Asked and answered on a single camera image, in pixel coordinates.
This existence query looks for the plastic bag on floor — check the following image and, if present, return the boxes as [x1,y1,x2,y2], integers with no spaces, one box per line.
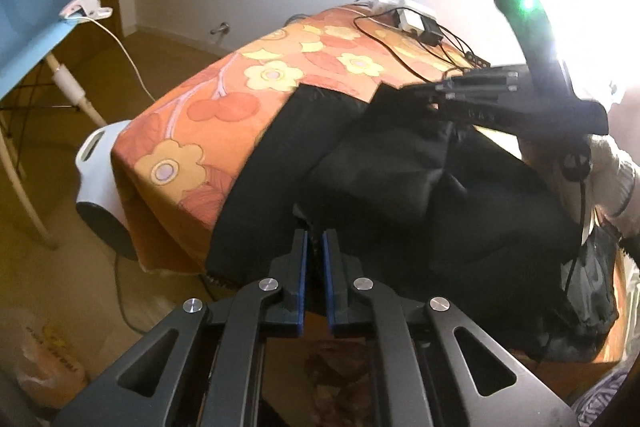
[1,308,89,410]

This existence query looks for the black pants with pink logo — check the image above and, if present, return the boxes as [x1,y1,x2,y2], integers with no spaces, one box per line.
[206,84,618,362]

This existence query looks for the black power adapter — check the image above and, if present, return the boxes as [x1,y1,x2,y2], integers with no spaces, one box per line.
[419,17,444,46]

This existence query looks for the white gloved right hand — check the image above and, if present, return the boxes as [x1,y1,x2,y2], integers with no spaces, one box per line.
[518,88,639,260]

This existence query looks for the white power adapter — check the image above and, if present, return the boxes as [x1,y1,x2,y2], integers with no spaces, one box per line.
[397,10,424,36]

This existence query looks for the white round heater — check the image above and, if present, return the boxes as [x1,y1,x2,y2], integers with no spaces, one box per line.
[75,120,138,261]

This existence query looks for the black usb hub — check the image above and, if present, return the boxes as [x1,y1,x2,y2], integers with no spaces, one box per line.
[464,51,491,68]

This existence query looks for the blue chair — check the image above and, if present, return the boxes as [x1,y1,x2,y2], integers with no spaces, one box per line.
[0,0,109,253]

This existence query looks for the orange floral bedspread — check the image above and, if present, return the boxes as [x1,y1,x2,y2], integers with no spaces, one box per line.
[111,6,445,287]

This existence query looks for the white power strip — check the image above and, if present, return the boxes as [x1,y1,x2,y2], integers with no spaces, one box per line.
[362,0,406,15]

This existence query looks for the white clip desk lamp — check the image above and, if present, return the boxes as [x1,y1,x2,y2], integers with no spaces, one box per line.
[58,0,156,102]

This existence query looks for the black cable on bed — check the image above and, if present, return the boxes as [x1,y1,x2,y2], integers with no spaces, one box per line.
[351,0,476,84]

